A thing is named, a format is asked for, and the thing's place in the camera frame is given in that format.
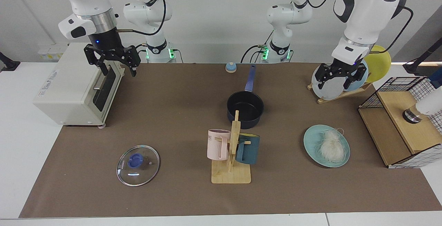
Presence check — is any blue plastic object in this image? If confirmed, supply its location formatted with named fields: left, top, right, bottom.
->
left=427, top=75, right=442, bottom=89

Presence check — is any dark teal cup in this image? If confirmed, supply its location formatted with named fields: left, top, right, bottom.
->
left=236, top=134, right=260, bottom=165

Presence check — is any pink cup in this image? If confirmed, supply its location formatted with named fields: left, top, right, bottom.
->
left=207, top=129, right=231, bottom=161

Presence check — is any light blue plate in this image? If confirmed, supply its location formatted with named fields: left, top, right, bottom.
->
left=343, top=59, right=369, bottom=92

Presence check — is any black clamp mount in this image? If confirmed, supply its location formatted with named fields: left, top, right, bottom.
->
left=0, top=52, right=20, bottom=72

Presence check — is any white vermicelli bundle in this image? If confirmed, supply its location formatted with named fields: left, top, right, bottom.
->
left=316, top=128, right=347, bottom=163

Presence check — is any black angled stand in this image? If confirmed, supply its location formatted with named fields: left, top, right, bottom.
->
left=402, top=37, right=442, bottom=75

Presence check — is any brown table cloth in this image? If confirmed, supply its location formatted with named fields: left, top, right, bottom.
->
left=19, top=62, right=442, bottom=218

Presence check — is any wire basket with wooden floor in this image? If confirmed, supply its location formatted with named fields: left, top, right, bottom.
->
left=358, top=76, right=442, bottom=169

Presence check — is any pale toaster oven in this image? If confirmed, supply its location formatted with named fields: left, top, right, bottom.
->
left=33, top=42, right=125, bottom=129

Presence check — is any yellow plate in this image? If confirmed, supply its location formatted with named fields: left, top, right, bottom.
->
left=363, top=45, right=392, bottom=83

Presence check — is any glass lid with blue knob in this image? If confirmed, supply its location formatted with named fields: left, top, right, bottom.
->
left=116, top=145, right=160, bottom=187

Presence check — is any white wall socket strip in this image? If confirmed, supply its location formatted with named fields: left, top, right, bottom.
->
left=37, top=44, right=68, bottom=61

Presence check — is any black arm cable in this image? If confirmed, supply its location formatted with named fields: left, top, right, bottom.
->
left=302, top=0, right=414, bottom=54
left=116, top=0, right=167, bottom=36

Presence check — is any light teal plate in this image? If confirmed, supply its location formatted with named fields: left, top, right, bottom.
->
left=303, top=125, right=350, bottom=168

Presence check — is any black pot with blue handle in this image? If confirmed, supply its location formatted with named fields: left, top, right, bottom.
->
left=227, top=65, right=265, bottom=130

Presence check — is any wooden plate rack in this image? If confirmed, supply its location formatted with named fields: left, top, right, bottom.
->
left=307, top=82, right=373, bottom=104

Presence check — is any grey plate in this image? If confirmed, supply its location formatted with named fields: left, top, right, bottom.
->
left=311, top=63, right=346, bottom=100

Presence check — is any wooden cup stand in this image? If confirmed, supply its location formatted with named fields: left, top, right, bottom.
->
left=211, top=110, right=252, bottom=184

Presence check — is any white cylindrical device silver ring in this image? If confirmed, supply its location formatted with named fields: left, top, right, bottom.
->
left=402, top=95, right=442, bottom=124

